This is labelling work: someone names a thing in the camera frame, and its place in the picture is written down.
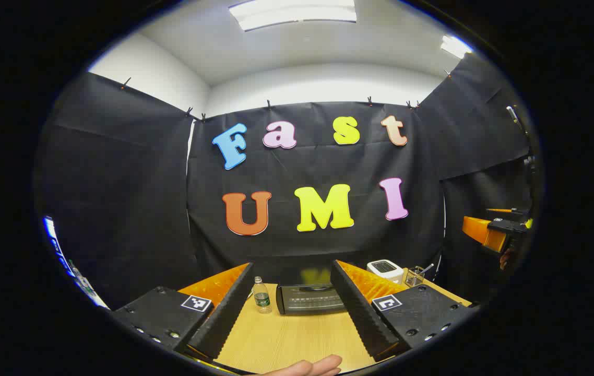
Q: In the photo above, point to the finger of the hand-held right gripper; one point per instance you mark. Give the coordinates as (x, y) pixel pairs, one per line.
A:
(479, 230)

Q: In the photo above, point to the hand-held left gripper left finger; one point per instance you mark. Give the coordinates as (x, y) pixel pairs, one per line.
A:
(224, 324)

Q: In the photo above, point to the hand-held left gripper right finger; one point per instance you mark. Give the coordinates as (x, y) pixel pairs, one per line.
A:
(359, 313)

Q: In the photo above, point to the black electric oven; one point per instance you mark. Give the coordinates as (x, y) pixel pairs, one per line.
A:
(307, 303)

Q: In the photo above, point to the clear plastic water bottle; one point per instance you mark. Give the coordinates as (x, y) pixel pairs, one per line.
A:
(262, 300)

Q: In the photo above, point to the white toaster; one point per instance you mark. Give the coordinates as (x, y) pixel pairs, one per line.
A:
(384, 269)

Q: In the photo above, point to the metal utensil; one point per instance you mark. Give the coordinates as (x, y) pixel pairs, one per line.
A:
(427, 268)

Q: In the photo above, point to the metal stand pole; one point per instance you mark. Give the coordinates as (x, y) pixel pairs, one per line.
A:
(515, 119)

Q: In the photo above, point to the blue white panel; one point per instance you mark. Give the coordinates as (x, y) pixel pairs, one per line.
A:
(75, 271)

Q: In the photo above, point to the black backdrop cloth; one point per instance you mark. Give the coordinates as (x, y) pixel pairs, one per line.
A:
(119, 183)

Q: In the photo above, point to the small ceiling light panel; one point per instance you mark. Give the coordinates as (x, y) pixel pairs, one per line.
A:
(454, 46)

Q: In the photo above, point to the long ceiling light panel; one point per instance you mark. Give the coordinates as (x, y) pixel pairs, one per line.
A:
(292, 13)

